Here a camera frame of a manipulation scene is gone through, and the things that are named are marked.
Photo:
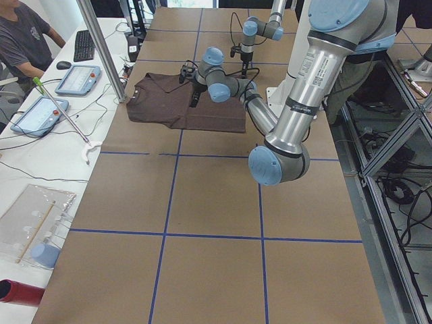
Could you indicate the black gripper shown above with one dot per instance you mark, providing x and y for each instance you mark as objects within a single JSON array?
[
  {"x": 197, "y": 88},
  {"x": 245, "y": 58}
]

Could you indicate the dark brown t-shirt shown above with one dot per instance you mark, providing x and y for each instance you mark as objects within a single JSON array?
[{"x": 161, "y": 99}]

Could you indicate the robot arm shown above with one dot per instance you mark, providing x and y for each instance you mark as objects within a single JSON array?
[
  {"x": 337, "y": 29},
  {"x": 254, "y": 27}
]

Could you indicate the far blue teach pendant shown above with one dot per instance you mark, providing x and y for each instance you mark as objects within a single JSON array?
[{"x": 79, "y": 80}]

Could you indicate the blue teach pendant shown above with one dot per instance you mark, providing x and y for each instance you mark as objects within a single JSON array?
[
  {"x": 79, "y": 80},
  {"x": 38, "y": 120}
]

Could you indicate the black keyboard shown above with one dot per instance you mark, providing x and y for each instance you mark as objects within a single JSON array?
[{"x": 84, "y": 47}]

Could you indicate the black computer mouse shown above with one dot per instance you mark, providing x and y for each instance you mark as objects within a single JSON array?
[{"x": 63, "y": 65}]

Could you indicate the near blue teach pendant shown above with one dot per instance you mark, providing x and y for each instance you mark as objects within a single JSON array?
[{"x": 38, "y": 120}]

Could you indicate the seated person grey shirt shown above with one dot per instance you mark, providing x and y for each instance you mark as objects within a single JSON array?
[{"x": 24, "y": 49}]

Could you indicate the clear acrylic tray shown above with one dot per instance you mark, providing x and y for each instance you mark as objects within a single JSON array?
[{"x": 34, "y": 227}]

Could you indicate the red cylinder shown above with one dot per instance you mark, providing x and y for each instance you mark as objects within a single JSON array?
[{"x": 15, "y": 292}]

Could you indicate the green handled reach stick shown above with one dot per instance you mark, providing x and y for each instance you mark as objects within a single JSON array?
[{"x": 89, "y": 145}]

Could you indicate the aluminium frame post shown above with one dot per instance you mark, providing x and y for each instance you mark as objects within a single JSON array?
[{"x": 94, "y": 28}]

